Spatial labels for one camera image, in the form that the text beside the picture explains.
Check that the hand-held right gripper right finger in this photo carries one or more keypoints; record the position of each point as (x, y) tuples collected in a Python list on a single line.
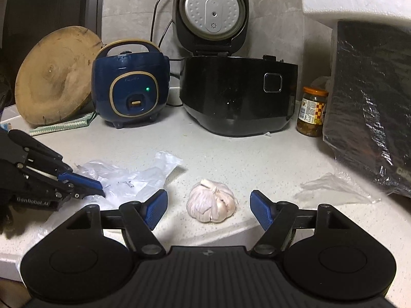
[(261, 209)]

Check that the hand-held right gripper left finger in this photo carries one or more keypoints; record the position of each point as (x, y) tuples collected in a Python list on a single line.
[(157, 207)]

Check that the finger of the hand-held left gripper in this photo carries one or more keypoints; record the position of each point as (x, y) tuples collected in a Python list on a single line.
[(85, 186), (38, 147)]

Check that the white plastic bag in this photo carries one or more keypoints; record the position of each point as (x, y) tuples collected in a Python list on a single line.
[(135, 179)]

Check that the garlic bulb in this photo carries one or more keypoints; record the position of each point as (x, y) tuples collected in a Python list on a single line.
[(210, 203)]

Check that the green striped cloth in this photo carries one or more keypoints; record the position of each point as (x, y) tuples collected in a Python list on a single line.
[(64, 125)]

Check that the round wooden cutting board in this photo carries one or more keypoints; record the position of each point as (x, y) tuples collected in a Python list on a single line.
[(54, 77)]

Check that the clear plastic sheet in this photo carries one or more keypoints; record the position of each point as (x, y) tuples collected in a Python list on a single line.
[(334, 186)]

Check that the glass jar with orange lid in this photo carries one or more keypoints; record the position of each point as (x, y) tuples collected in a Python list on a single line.
[(310, 112)]

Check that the large black rice cooker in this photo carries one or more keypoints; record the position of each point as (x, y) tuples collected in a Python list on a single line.
[(231, 102)]

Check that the small blue rice cooker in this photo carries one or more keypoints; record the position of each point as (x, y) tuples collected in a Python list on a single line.
[(128, 80)]

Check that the black oven in plastic wrap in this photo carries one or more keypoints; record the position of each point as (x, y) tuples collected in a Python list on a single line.
[(369, 102)]

